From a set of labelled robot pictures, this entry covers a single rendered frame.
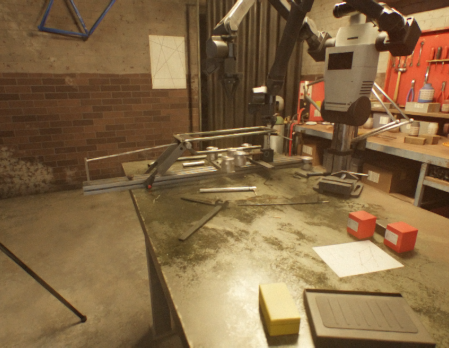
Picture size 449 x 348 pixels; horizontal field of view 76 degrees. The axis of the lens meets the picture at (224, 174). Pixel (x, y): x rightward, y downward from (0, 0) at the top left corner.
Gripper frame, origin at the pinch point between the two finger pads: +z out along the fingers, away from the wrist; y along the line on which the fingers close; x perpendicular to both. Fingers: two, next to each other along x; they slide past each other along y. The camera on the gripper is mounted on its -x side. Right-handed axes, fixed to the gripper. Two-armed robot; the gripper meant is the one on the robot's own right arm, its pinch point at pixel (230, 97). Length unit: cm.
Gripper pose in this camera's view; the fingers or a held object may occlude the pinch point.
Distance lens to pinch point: 118.6
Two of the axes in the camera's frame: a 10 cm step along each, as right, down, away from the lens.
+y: 3.8, 2.8, -8.8
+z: 0.2, 9.5, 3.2
